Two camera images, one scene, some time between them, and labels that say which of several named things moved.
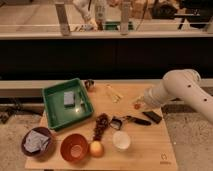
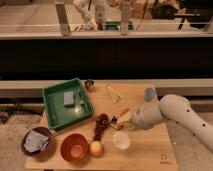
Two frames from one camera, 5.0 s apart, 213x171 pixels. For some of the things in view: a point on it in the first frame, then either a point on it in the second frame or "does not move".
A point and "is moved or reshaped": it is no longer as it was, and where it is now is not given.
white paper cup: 121,141 does not move
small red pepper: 137,106 is moved or reshaped
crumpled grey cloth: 36,142 does not move
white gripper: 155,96 to 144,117
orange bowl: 74,147 does not move
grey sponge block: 69,99 does not move
